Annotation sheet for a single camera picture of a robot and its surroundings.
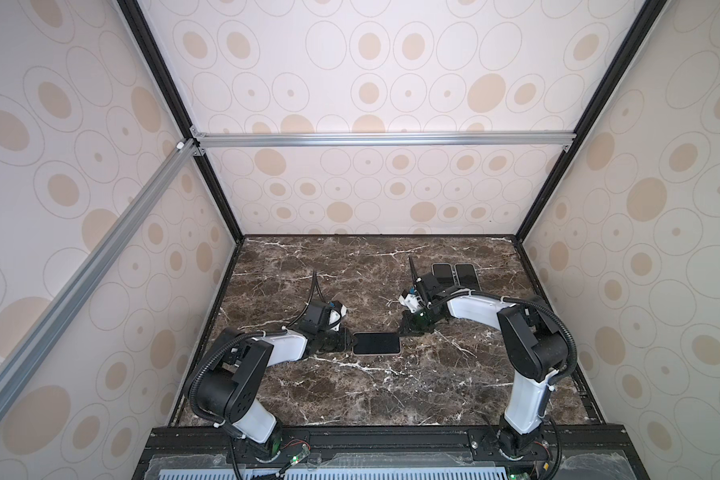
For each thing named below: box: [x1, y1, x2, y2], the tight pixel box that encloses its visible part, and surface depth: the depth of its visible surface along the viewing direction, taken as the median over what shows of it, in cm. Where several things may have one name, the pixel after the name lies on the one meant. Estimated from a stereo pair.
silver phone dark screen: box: [431, 262, 453, 277], surface depth 113 cm
